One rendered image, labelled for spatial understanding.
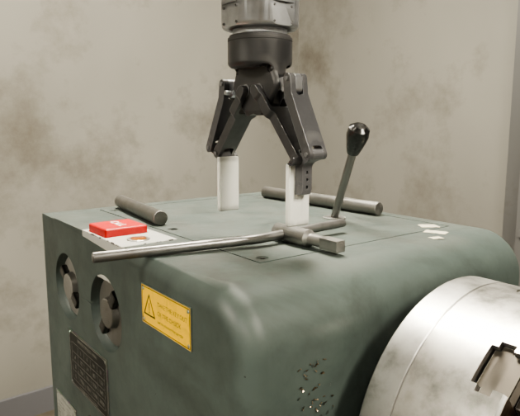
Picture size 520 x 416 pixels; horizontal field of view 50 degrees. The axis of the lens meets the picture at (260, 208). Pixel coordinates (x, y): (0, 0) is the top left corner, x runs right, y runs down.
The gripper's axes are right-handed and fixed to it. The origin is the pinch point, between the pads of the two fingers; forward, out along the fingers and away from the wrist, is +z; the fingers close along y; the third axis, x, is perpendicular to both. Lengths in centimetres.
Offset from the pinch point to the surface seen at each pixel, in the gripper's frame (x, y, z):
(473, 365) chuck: 1.6, 28.1, 10.3
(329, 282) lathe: -1.6, 13.7, 5.8
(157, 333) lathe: -14.0, -0.4, 12.6
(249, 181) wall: 158, -216, 26
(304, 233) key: 3.3, 4.4, 2.8
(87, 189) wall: 57, -213, 23
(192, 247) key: -8.7, -1.3, 3.9
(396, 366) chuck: -0.3, 21.4, 12.3
